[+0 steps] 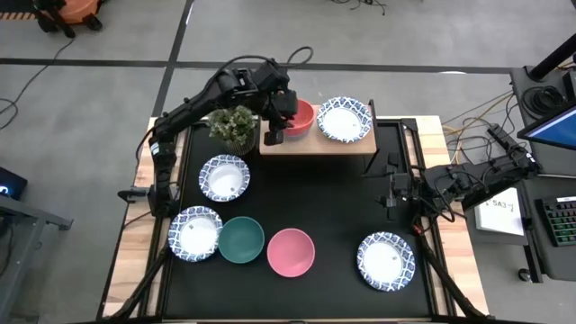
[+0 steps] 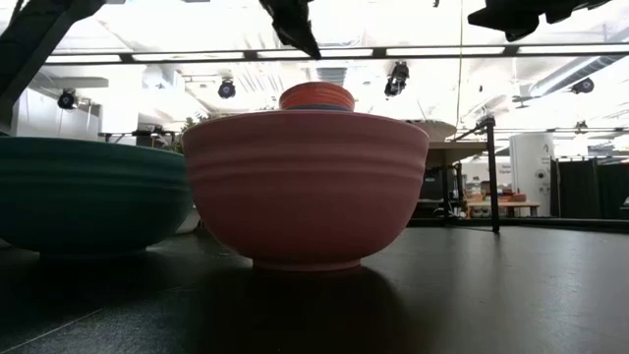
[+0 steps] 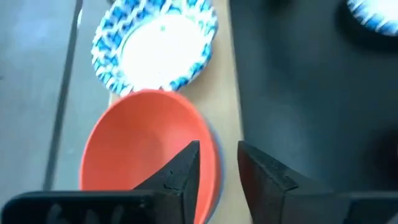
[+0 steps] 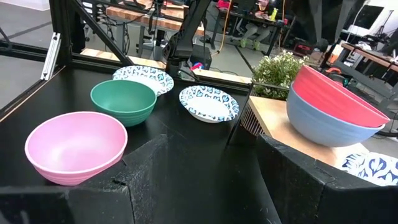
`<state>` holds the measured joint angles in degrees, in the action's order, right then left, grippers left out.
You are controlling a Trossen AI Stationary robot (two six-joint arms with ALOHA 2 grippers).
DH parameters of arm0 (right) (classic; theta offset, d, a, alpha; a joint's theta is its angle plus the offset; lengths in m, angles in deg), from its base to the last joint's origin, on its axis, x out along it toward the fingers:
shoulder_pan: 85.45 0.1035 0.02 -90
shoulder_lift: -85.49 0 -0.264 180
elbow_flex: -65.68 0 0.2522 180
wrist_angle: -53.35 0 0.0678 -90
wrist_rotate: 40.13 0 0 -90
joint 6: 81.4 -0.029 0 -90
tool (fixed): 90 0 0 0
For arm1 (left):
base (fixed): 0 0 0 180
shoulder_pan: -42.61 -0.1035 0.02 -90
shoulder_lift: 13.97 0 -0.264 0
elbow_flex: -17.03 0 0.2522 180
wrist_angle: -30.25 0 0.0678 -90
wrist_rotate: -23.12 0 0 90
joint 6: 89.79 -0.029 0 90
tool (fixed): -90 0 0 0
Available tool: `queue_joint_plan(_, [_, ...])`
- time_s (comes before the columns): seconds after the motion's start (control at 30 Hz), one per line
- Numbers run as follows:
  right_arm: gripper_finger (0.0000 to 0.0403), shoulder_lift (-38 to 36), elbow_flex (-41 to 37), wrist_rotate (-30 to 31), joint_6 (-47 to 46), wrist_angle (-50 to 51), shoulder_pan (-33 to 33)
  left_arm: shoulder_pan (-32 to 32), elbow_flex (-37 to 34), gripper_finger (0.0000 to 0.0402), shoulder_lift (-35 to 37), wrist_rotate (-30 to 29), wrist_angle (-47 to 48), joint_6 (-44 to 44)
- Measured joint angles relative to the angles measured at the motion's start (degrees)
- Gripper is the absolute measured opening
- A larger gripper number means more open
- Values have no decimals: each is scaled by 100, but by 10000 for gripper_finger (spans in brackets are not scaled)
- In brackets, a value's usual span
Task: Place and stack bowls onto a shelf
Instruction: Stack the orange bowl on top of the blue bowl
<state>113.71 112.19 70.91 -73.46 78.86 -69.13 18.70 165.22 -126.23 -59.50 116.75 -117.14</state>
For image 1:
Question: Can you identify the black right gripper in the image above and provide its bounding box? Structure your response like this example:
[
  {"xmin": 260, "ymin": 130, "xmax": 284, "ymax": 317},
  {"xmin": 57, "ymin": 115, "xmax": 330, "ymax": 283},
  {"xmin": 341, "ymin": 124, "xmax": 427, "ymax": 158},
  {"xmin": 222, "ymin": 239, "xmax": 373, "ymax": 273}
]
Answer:
[{"xmin": 379, "ymin": 173, "xmax": 418, "ymax": 211}]

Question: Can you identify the orange plastic bowl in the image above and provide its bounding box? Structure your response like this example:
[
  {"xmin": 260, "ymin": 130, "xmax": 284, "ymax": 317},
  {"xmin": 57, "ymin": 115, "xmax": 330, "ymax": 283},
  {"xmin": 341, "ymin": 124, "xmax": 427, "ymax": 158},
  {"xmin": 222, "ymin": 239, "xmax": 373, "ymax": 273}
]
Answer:
[{"xmin": 282, "ymin": 99, "xmax": 317, "ymax": 138}]

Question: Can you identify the blue patterned paper bowl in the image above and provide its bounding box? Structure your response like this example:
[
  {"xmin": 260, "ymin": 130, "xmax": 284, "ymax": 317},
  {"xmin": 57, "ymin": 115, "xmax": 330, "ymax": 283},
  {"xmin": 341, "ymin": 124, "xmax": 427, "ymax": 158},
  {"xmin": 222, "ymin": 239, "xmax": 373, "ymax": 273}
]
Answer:
[
  {"xmin": 355, "ymin": 230, "xmax": 417, "ymax": 293},
  {"xmin": 167, "ymin": 205, "xmax": 224, "ymax": 264},
  {"xmin": 198, "ymin": 154, "xmax": 252, "ymax": 203},
  {"xmin": 316, "ymin": 95, "xmax": 374, "ymax": 145}
]

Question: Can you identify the green plastic bowl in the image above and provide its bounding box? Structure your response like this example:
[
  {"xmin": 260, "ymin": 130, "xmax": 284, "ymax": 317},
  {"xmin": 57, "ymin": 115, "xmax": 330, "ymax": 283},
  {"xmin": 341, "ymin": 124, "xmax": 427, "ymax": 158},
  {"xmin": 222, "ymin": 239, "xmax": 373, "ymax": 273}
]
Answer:
[{"xmin": 218, "ymin": 215, "xmax": 266, "ymax": 265}]

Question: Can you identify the wooden shelf board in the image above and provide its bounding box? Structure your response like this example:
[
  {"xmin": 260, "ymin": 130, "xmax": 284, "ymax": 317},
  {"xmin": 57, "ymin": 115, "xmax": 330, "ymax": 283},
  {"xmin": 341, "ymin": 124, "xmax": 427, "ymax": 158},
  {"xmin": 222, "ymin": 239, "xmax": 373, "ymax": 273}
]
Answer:
[{"xmin": 258, "ymin": 104, "xmax": 378, "ymax": 157}]

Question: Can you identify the potted plant with ribbed pot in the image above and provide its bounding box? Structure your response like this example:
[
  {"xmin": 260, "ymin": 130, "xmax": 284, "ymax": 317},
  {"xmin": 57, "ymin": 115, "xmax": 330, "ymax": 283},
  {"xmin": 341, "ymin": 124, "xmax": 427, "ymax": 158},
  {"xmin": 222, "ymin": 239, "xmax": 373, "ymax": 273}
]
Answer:
[{"xmin": 208, "ymin": 104, "xmax": 261, "ymax": 158}]

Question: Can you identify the black table mat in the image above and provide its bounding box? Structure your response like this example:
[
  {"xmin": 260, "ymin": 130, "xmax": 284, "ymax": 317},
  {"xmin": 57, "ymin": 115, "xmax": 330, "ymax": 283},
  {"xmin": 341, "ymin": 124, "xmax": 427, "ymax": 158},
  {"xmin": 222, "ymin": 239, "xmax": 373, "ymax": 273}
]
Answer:
[{"xmin": 162, "ymin": 120, "xmax": 434, "ymax": 320}]

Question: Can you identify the white paper sign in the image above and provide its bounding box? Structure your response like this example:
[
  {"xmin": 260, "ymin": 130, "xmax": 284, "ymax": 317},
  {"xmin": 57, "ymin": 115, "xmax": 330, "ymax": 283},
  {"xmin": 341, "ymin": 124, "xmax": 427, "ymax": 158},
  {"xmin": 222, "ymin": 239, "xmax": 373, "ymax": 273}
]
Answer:
[{"xmin": 473, "ymin": 197, "xmax": 527, "ymax": 239}]

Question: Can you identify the pink plastic bowl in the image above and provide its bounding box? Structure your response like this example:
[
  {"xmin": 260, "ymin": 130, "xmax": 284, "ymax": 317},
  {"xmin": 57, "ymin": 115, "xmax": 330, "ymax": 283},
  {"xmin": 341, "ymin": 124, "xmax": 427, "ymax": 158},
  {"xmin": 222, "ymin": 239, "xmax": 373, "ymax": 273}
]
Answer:
[{"xmin": 265, "ymin": 227, "xmax": 317, "ymax": 279}]

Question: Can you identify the black power strip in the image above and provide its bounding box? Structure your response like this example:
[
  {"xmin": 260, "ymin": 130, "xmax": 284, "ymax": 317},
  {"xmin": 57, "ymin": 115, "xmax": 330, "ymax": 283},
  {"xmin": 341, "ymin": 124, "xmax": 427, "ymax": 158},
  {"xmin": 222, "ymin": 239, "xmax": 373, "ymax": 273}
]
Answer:
[{"xmin": 487, "ymin": 123, "xmax": 523, "ymax": 154}]

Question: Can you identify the grey equipment cart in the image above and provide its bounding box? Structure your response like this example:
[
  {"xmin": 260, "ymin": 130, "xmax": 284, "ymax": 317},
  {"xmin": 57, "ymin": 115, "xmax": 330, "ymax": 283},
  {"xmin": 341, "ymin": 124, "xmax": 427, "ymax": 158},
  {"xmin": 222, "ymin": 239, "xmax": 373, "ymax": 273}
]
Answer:
[{"xmin": 463, "ymin": 65, "xmax": 576, "ymax": 284}]

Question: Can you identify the black keyboard green backlight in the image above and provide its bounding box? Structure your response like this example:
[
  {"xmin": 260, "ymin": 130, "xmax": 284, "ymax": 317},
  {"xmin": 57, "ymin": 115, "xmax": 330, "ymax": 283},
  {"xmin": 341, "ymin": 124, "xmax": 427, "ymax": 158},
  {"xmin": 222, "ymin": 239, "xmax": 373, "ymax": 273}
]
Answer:
[{"xmin": 534, "ymin": 193, "xmax": 576, "ymax": 248}]

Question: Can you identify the computer monitor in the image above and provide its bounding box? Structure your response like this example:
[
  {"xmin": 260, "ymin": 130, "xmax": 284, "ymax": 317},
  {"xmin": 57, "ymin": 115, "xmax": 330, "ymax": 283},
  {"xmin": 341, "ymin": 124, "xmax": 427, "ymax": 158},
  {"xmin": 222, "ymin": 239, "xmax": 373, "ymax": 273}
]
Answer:
[{"xmin": 516, "ymin": 103, "xmax": 576, "ymax": 152}]

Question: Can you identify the black pole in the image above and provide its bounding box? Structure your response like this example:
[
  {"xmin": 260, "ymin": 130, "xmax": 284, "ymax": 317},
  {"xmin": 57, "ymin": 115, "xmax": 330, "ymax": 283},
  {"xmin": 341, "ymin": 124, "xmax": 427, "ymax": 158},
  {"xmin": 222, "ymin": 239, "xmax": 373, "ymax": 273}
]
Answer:
[{"xmin": 526, "ymin": 33, "xmax": 576, "ymax": 83}]

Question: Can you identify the orange shop vacuum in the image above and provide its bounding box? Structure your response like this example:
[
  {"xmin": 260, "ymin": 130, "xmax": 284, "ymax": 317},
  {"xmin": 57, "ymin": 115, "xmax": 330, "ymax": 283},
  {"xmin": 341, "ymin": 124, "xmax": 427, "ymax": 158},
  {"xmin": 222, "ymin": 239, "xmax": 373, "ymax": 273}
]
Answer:
[{"xmin": 33, "ymin": 0, "xmax": 108, "ymax": 38}]

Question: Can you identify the grey side table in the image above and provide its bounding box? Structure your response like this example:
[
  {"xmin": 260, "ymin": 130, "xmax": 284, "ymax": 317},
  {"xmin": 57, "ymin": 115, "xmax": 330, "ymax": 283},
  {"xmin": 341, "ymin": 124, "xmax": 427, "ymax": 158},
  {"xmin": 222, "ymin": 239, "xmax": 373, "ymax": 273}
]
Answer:
[{"xmin": 0, "ymin": 193, "xmax": 75, "ymax": 316}]

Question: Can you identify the black device blue light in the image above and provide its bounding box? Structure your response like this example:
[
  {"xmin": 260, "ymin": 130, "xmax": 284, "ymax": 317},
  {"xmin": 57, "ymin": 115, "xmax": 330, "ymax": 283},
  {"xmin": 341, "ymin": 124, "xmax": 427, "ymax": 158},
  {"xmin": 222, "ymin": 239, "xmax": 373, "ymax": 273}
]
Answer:
[{"xmin": 0, "ymin": 166, "xmax": 29, "ymax": 202}]

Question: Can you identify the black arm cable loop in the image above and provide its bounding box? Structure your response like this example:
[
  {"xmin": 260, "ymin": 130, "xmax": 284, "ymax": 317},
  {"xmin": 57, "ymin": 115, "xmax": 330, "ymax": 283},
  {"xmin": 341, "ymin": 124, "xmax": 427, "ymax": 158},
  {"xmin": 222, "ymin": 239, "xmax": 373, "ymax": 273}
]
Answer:
[{"xmin": 211, "ymin": 45, "xmax": 315, "ymax": 91}]

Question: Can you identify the black metal shelf frame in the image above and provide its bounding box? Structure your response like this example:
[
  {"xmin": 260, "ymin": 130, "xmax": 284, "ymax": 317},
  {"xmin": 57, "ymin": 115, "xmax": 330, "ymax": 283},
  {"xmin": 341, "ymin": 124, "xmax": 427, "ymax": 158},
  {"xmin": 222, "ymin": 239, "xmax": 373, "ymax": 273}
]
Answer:
[{"xmin": 362, "ymin": 98, "xmax": 380, "ymax": 177}]

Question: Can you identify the yellow cable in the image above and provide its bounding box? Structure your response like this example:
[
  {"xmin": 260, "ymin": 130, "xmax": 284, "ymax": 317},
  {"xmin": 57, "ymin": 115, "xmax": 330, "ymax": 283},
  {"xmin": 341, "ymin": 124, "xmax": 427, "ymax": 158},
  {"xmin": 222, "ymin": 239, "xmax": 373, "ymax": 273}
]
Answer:
[{"xmin": 442, "ymin": 92, "xmax": 515, "ymax": 166}]

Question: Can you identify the black floor cable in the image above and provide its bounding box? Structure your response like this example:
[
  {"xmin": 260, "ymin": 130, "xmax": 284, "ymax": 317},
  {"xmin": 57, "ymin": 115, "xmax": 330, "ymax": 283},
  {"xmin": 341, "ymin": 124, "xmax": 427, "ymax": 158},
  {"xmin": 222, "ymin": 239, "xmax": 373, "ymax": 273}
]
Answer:
[
  {"xmin": 330, "ymin": 0, "xmax": 388, "ymax": 17},
  {"xmin": 0, "ymin": 38, "xmax": 76, "ymax": 131}
]

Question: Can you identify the coiled black cable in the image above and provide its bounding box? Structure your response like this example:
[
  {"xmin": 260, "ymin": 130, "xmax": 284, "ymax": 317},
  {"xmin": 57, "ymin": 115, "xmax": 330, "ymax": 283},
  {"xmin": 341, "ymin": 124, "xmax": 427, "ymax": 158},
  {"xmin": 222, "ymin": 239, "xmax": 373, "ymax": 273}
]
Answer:
[{"xmin": 521, "ymin": 84, "xmax": 569, "ymax": 119}]

